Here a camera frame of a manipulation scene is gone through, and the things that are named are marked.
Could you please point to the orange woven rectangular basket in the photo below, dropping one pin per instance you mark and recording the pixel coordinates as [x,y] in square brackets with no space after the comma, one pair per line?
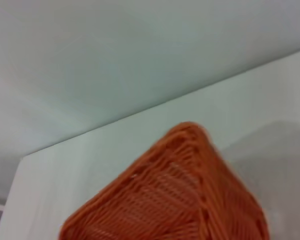
[170,195]

